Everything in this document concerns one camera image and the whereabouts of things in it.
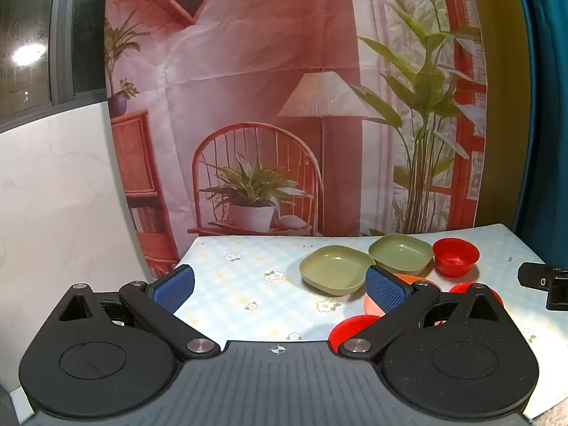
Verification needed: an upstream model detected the green square plate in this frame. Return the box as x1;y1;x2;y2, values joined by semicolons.
369;233;435;276
299;245;376;296

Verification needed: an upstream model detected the dark glass window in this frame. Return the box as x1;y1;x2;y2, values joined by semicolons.
0;0;109;131

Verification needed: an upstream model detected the teal curtain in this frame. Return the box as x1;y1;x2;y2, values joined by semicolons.
510;0;568;267

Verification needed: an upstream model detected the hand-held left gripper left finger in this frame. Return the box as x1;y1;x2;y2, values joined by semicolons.
56;264;221;361

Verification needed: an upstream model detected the printed room scene backdrop cloth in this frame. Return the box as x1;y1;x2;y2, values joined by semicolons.
104;0;489;278

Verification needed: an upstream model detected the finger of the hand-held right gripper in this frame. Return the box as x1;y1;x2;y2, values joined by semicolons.
518;262;568;311

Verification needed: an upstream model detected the orange plate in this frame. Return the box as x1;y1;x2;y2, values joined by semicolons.
364;274;443;326

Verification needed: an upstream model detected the floral checked tablecloth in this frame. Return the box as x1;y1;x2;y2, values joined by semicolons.
171;223;548;418

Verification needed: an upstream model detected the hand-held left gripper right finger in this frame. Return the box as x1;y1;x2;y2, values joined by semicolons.
339;264;507;360

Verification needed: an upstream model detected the red bowl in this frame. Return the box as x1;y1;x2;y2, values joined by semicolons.
328;314;385;352
448;282;505;307
432;238;481;278

